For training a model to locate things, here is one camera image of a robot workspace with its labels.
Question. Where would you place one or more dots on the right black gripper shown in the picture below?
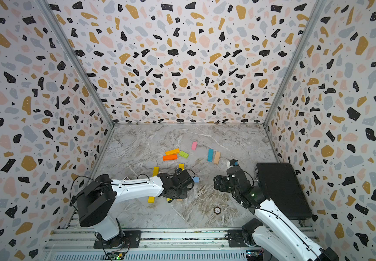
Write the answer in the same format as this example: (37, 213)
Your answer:
(224, 179)

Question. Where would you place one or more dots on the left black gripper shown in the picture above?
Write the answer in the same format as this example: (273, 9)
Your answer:
(184, 195)

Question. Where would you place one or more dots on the green block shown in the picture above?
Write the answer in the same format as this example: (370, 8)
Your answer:
(183, 154)

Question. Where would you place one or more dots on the beige wooden block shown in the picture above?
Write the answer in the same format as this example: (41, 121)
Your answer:
(217, 158)

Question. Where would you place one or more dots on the teal long block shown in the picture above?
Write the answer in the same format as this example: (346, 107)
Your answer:
(210, 155)

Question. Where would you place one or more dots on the pink block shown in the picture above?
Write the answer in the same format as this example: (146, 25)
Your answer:
(194, 146)

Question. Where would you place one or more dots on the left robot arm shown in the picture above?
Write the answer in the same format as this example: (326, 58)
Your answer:
(97, 198)

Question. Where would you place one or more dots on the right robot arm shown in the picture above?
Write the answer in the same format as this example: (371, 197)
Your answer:
(270, 228)

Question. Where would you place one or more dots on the amber orange block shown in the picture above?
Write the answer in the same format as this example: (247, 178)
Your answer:
(172, 152)

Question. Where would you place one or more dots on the poker chip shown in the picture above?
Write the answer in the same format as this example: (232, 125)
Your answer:
(217, 210)

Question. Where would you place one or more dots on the black case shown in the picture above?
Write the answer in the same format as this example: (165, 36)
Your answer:
(279, 183)

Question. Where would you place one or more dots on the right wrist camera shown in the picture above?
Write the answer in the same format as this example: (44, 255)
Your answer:
(232, 163)

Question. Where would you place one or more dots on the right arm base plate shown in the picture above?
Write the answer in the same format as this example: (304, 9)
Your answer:
(242, 238)

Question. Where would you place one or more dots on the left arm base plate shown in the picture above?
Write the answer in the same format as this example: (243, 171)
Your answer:
(128, 239)

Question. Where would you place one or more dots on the aluminium rail frame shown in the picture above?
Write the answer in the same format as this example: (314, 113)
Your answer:
(201, 244)

